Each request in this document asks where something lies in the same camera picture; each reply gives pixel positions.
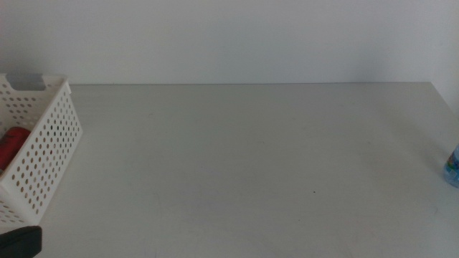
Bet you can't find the white perforated plastic basket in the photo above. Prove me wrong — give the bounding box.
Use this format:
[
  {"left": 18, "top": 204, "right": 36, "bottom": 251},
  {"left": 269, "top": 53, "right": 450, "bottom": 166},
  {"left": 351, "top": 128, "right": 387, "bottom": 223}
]
[{"left": 0, "top": 73, "right": 84, "bottom": 227}]

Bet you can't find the red soda can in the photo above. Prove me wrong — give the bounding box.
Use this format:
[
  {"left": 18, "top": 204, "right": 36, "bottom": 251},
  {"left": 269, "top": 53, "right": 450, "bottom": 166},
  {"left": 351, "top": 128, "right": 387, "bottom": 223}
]
[{"left": 0, "top": 126, "right": 32, "bottom": 173}]

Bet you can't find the clear blue-label water bottle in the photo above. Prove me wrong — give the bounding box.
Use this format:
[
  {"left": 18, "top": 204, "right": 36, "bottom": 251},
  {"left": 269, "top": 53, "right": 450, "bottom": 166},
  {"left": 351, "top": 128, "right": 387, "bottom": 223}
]
[{"left": 443, "top": 143, "right": 459, "bottom": 189}]

